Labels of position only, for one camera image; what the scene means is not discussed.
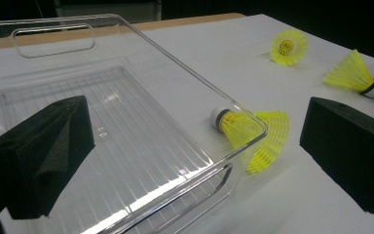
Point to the yellow plastic shuttlecock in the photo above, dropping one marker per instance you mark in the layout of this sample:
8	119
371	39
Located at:
297	48
350	74
274	130

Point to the clear plastic box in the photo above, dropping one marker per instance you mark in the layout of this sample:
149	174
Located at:
136	130

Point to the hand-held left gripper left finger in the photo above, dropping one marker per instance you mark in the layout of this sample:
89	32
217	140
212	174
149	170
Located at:
39	152

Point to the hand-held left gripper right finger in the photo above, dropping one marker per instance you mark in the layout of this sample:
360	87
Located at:
354	152

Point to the white table cover sheet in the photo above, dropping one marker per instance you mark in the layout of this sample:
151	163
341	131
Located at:
207	48

